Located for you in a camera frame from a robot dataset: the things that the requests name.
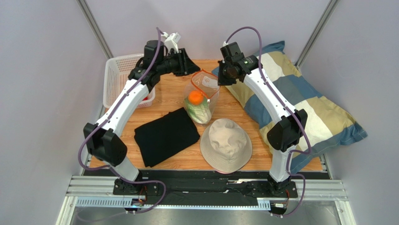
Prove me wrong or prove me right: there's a fake pale cabbage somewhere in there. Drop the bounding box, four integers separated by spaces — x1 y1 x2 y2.
185 101 212 124

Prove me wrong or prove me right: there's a black folded cloth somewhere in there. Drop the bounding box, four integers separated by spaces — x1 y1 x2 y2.
134 107 200 167

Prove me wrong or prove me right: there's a white plastic basket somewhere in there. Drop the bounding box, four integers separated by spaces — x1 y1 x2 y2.
103 53 144 108

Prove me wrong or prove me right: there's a beige bucket hat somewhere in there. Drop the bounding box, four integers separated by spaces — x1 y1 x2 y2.
200 119 252 174

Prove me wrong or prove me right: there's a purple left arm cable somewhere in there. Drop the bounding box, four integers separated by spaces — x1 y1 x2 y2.
78 27 167 214

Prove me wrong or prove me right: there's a fake orange fruit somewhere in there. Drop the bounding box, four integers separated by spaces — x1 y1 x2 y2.
187 90 204 105

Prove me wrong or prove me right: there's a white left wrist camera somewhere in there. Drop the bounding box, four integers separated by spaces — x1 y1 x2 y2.
161 32 181 54

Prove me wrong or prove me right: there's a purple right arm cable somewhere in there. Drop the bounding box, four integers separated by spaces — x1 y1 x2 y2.
225 26 312 218

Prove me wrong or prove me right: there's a clear orange zip top bag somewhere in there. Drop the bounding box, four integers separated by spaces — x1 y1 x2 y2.
184 70 220 125

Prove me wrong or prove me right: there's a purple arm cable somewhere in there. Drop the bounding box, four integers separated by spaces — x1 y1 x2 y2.
78 27 167 214
225 26 312 218

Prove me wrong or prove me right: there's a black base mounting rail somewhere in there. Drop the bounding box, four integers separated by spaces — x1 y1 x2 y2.
66 170 347 210

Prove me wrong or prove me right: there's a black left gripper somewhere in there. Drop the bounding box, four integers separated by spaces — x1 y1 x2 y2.
156 48 200 77

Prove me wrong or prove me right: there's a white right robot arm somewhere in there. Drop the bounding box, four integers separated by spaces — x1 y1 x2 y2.
218 42 308 196

